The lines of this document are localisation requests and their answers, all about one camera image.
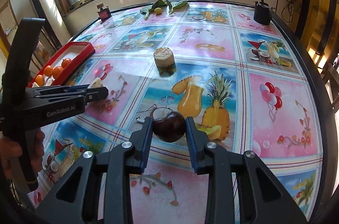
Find wooden stool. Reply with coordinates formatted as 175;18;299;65
321;52;339;113

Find left hand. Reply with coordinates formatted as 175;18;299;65
0;129;45;180

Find white air conditioner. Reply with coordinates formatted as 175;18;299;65
29;0;71;49

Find red shallow tray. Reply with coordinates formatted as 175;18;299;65
28;42;95;88

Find green leaves with lime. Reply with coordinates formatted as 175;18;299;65
140;0;189;20

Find black pen holder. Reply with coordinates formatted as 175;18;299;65
253;0;272;26

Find small orange tangerine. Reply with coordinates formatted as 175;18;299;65
61;58;72;68

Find floral plastic tablecloth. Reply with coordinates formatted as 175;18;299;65
29;2;323;218

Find red perfume bottle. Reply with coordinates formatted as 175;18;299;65
97;3;111;22

